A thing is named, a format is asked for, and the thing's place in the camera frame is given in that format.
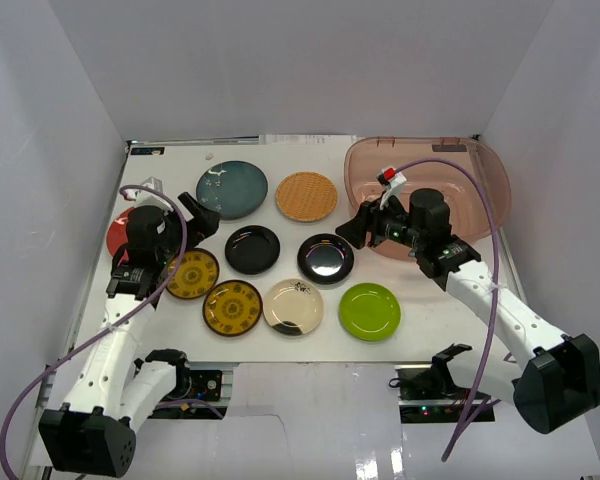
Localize purple cable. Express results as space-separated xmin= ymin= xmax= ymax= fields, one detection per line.
xmin=0 ymin=184 xmax=189 ymax=480
xmin=389 ymin=157 xmax=504 ymax=462

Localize yellow patterned plate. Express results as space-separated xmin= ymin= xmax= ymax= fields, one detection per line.
xmin=166 ymin=249 xmax=220 ymax=300
xmin=202 ymin=280 xmax=263 ymax=338

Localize black plate left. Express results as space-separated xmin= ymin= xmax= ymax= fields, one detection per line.
xmin=224 ymin=225 xmax=281 ymax=275

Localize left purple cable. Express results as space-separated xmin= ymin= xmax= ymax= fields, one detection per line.
xmin=0 ymin=184 xmax=189 ymax=480

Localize lime green plate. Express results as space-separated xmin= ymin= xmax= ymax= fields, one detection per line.
xmin=338 ymin=283 xmax=401 ymax=342

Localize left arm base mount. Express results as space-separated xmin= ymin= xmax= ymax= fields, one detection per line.
xmin=150 ymin=370 xmax=227 ymax=420

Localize red and teal plate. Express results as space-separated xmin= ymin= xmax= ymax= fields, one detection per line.
xmin=105 ymin=207 xmax=134 ymax=256

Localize cream plate with black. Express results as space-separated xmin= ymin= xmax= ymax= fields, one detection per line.
xmin=263 ymin=278 xmax=325 ymax=337

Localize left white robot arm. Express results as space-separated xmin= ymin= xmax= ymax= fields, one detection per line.
xmin=38 ymin=185 xmax=220 ymax=478

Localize glossy black plate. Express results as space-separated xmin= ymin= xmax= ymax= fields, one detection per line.
xmin=297 ymin=233 xmax=355 ymax=285

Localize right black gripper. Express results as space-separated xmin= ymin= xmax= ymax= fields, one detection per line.
xmin=335 ymin=191 xmax=425 ymax=251

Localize black label sticker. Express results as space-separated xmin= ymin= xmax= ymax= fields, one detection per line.
xmin=129 ymin=146 xmax=165 ymax=156

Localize woven bamboo plate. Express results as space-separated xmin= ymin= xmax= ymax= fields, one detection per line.
xmin=275 ymin=172 xmax=338 ymax=223

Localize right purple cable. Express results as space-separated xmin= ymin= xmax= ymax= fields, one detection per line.
xmin=389 ymin=157 xmax=504 ymax=462

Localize pink translucent plastic bin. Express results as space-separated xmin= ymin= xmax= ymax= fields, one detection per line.
xmin=344 ymin=137 xmax=512 ymax=262

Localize dark blue ceramic plate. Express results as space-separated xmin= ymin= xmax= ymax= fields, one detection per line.
xmin=195 ymin=160 xmax=269 ymax=220

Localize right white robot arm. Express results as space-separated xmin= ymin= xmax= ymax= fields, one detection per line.
xmin=336 ymin=188 xmax=600 ymax=434

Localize papers at table back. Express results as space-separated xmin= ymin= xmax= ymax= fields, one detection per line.
xmin=259 ymin=134 xmax=359 ymax=145

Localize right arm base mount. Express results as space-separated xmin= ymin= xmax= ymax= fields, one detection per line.
xmin=388 ymin=344 xmax=472 ymax=425

